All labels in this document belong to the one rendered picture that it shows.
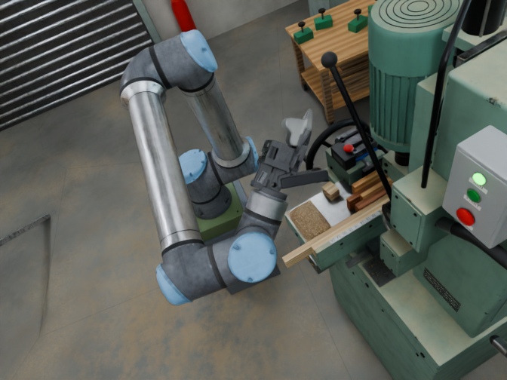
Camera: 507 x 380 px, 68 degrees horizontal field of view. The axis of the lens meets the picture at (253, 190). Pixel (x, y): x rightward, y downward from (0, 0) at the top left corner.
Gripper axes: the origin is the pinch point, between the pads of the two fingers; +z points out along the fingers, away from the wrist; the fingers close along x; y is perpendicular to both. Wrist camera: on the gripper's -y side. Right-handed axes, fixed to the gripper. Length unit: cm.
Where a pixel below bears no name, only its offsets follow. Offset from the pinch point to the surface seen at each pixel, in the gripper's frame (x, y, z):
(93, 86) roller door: 321, 118, -1
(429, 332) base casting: 0, -53, -40
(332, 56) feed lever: -6.2, 2.3, 11.7
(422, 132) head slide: -14.1, -18.6, 3.2
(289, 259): 17.1, -14.9, -36.8
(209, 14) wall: 299, 37, 102
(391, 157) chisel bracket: 12.2, -29.7, 0.4
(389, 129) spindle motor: -4.9, -16.7, 3.3
